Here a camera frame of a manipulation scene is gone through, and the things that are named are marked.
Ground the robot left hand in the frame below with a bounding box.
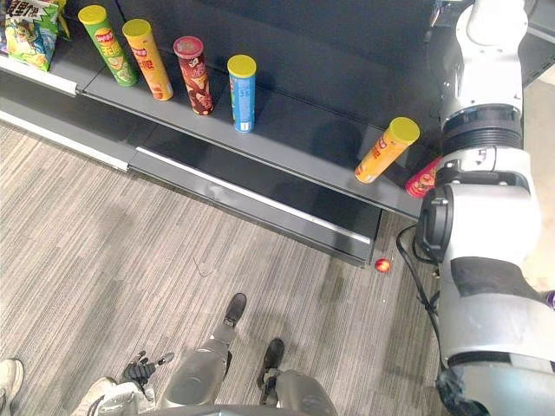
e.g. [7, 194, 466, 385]
[121, 351, 176, 390]

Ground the blue chips can yellow lid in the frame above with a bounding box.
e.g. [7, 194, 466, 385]
[226, 55, 258, 133]

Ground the dark grey shelf unit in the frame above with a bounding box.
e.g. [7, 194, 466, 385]
[0, 0, 555, 269]

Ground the dark red chips can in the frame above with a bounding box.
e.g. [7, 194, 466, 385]
[173, 36, 215, 116]

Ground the orange chips can yellow lid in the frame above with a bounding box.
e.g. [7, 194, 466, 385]
[121, 19, 174, 102]
[354, 116, 421, 184]

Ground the green chips can yellow lid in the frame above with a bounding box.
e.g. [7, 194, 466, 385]
[77, 4, 140, 88]

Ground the red chips can yellow lid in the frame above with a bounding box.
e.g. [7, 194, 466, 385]
[405, 156, 444, 199]

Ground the green chips bag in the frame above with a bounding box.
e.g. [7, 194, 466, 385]
[0, 0, 60, 74]

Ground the robot left leg silver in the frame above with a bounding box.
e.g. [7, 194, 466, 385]
[160, 322, 235, 409]

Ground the robot left foot dark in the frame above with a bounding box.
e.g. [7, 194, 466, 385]
[224, 292, 248, 329]

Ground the robot foot dark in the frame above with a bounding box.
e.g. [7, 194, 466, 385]
[258, 338, 286, 385]
[224, 292, 248, 329]

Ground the robot right foot dark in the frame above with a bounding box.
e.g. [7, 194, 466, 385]
[258, 338, 286, 385]

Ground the yellow snack bag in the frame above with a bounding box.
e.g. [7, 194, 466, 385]
[55, 0, 72, 42]

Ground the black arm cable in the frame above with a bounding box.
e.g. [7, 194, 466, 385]
[396, 224, 448, 370]

